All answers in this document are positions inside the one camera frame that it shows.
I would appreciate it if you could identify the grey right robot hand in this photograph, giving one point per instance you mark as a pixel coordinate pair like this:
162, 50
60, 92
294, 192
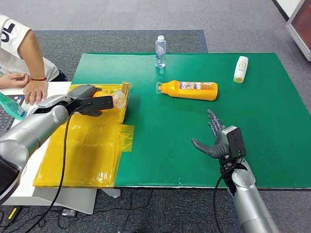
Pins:
220, 150

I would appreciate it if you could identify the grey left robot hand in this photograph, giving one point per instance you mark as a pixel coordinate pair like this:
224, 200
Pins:
84, 90

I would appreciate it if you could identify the person's left hand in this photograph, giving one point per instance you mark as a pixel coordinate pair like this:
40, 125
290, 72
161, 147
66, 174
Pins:
35, 93

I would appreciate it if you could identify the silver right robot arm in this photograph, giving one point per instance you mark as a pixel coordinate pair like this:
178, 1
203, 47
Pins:
250, 205

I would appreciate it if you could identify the black power adapter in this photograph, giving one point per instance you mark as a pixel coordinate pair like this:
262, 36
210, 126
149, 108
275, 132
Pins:
69, 213

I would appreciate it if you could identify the person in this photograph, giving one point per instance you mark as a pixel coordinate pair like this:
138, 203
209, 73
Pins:
10, 48

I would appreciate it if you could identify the clear water bottle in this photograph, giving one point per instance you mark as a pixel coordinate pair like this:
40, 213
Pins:
161, 53

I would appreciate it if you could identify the small white bottle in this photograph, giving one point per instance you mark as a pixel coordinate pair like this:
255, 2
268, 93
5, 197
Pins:
241, 69

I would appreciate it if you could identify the yellow plastic sheet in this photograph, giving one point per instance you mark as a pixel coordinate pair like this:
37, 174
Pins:
84, 154

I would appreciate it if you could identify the brown cardboard strip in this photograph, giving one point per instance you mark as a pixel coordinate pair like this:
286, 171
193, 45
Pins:
125, 88

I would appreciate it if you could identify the grey desk base plate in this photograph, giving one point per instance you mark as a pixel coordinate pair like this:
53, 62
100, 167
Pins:
80, 201

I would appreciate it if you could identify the cabinet with red panels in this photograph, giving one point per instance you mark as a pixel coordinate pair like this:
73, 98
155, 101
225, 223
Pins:
300, 35

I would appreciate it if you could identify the orange bottle with clear cap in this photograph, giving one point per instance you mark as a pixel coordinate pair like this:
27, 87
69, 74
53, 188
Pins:
174, 92
118, 99

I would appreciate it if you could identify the green table mat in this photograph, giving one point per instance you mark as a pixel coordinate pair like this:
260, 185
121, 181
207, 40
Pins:
170, 144

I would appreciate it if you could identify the grey table foot bracket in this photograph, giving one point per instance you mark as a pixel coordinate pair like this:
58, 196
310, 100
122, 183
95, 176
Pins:
111, 193

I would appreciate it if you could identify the person's hand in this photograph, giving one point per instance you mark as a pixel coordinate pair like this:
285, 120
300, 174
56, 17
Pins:
35, 93
16, 80

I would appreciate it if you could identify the person's right forearm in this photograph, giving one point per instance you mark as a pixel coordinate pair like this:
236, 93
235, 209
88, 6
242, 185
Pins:
3, 83

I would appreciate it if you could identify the person's left forearm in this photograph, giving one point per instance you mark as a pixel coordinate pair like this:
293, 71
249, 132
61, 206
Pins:
32, 54

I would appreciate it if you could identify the teal spray bottle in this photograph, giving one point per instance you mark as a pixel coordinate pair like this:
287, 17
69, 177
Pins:
12, 108

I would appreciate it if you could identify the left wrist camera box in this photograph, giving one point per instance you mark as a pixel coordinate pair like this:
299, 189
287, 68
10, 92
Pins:
102, 103

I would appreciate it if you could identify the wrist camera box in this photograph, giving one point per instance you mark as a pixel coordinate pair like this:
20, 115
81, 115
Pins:
102, 103
235, 141

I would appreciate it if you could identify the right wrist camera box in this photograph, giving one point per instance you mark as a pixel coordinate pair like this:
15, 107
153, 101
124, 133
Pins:
235, 141

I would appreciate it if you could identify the person's right hand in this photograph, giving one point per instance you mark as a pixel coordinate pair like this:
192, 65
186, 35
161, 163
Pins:
16, 80

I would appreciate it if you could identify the black box with yellow stripe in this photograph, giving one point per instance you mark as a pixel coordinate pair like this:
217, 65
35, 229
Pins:
12, 214

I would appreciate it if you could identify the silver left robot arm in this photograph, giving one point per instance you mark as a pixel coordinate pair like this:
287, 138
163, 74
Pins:
32, 132

